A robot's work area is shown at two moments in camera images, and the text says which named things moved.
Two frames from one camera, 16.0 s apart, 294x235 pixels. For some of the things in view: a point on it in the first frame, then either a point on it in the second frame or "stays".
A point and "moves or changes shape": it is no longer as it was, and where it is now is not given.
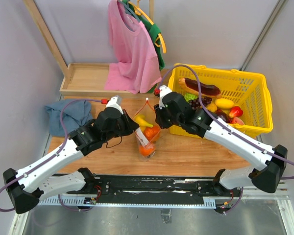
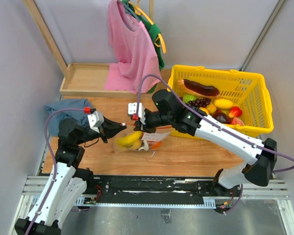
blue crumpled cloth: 75,114 stays
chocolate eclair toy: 191,85 stays
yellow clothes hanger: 138,11 stays
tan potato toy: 211,107 stays
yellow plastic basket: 249,92 stays
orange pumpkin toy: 150,132 -> 154,145
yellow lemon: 224,103 stays
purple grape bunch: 195,104 stays
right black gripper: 159,119 -> 139,127
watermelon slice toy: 237,120 stays
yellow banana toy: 142,122 moves or changes shape
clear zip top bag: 148,134 moves or changes shape
